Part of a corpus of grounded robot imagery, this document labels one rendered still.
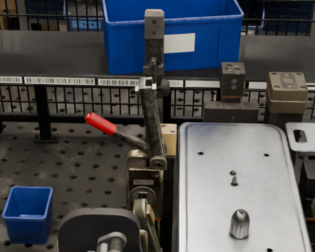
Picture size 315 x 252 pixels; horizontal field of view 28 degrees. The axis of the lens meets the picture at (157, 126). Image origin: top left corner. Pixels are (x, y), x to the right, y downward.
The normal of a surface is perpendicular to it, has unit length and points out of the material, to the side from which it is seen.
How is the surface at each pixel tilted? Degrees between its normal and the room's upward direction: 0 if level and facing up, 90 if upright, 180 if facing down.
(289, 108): 89
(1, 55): 0
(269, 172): 0
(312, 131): 0
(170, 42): 90
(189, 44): 90
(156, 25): 90
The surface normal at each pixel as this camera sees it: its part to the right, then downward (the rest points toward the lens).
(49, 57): 0.00, -0.82
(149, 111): -0.04, 0.58
